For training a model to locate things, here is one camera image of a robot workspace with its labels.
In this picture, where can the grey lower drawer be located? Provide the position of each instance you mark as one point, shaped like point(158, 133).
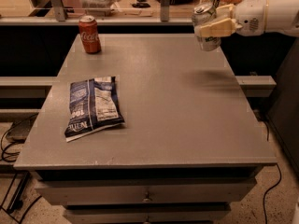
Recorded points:
point(146, 214)

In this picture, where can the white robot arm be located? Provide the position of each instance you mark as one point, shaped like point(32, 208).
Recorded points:
point(281, 16)

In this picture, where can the blue white chip bag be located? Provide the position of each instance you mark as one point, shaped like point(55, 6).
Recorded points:
point(93, 107)

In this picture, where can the grey drawer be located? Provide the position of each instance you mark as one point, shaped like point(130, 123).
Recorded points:
point(146, 214)
point(144, 191)

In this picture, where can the clear plastic container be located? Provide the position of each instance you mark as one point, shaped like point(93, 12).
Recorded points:
point(98, 7)

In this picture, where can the grey metal railing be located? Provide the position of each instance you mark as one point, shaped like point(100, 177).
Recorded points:
point(67, 12)

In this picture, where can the red coca-cola can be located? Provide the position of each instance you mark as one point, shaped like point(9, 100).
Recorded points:
point(89, 35)

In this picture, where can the silver green 7up can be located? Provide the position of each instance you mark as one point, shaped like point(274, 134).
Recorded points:
point(204, 13)

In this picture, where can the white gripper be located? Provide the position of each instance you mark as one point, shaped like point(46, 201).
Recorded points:
point(250, 15)

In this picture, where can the grey upper drawer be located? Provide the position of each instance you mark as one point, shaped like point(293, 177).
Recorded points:
point(144, 191)

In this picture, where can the dark power adapter box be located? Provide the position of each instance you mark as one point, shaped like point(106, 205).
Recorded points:
point(19, 131)

